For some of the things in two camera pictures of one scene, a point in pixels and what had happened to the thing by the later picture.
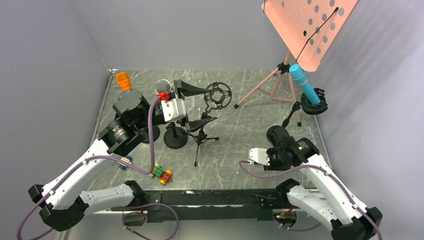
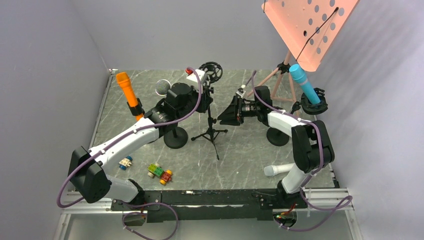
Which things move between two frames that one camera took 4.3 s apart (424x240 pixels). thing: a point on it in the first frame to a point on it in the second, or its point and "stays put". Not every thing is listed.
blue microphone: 299,76 stays put
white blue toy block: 127,159 stays put
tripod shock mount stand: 218,95 to 212,72
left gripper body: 179,118 to 202,105
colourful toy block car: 164,176 stays put
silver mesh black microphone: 163,86 stays put
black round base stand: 175,137 stays put
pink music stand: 308,29 stays put
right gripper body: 277,162 to 245,110
